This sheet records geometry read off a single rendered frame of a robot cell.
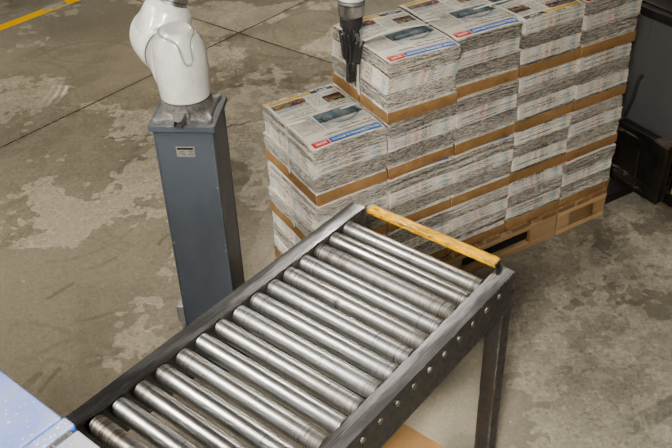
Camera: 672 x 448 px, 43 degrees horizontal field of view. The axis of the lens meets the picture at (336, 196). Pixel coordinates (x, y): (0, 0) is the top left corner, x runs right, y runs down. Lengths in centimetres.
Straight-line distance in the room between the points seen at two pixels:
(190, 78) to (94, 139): 217
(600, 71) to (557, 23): 38
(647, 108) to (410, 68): 165
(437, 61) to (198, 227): 96
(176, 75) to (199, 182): 37
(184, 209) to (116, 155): 176
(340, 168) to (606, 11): 120
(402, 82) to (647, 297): 138
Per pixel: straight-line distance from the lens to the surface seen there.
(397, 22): 308
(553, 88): 338
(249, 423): 195
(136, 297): 357
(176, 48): 254
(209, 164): 267
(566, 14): 326
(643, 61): 415
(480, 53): 304
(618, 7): 345
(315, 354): 208
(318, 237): 242
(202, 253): 289
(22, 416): 102
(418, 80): 288
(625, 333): 342
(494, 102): 318
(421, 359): 206
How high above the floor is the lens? 226
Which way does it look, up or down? 34 degrees down
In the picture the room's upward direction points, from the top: 2 degrees counter-clockwise
